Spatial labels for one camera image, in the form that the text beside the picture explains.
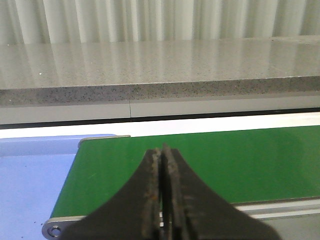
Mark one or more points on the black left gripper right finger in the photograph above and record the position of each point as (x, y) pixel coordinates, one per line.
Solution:
(193, 211)

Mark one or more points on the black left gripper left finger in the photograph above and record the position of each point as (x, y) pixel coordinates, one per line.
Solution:
(133, 213)

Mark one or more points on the green conveyor belt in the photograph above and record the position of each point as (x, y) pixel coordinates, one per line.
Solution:
(242, 166)

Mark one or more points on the grey speckled stone counter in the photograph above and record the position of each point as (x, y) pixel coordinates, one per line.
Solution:
(73, 73)

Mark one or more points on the white pleated curtain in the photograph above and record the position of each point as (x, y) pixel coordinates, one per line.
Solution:
(90, 21)

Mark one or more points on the aluminium conveyor frame rail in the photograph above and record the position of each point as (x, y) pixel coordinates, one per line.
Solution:
(286, 216)

